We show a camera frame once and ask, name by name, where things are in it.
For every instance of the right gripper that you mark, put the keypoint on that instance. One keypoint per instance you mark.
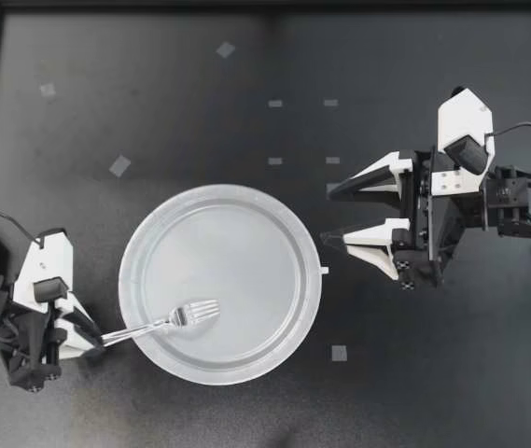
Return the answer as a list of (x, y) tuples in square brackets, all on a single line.
[(437, 219)]

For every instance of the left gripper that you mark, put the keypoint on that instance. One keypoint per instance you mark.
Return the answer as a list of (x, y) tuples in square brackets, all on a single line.
[(22, 345)]

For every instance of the silver metal fork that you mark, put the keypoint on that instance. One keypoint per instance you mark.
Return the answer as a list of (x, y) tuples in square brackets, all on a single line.
[(176, 318)]

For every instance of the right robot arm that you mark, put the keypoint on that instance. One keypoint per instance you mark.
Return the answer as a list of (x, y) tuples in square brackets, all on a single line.
[(521, 200)]

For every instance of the round white plate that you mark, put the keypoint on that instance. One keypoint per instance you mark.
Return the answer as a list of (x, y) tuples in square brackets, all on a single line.
[(218, 261)]

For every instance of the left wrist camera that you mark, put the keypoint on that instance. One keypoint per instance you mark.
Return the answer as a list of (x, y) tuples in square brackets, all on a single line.
[(46, 259)]

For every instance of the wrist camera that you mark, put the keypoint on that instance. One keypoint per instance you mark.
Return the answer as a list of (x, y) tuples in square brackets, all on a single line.
[(461, 121), (46, 259)]

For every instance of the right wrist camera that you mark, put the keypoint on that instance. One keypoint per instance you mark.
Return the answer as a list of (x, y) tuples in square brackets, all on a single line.
[(461, 121)]

